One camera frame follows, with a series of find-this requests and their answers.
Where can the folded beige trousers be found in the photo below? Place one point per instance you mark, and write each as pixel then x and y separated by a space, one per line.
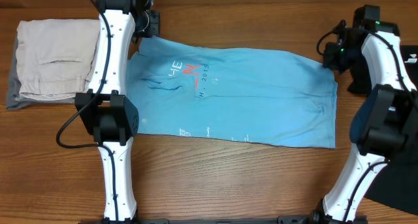
pixel 55 57

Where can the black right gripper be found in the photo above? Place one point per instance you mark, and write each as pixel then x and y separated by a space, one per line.
pixel 330 62

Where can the black t-shirt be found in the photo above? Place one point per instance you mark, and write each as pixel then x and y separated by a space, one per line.
pixel 396 185

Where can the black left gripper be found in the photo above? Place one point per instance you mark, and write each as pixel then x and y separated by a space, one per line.
pixel 154 28

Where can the light blue printed t-shirt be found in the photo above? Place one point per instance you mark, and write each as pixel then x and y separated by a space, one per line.
pixel 239 94

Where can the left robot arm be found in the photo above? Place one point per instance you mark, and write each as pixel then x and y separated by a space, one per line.
pixel 105 110

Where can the folded grey garment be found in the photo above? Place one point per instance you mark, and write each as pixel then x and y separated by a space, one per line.
pixel 15 101

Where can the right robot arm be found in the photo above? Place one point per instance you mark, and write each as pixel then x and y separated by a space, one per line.
pixel 385 124

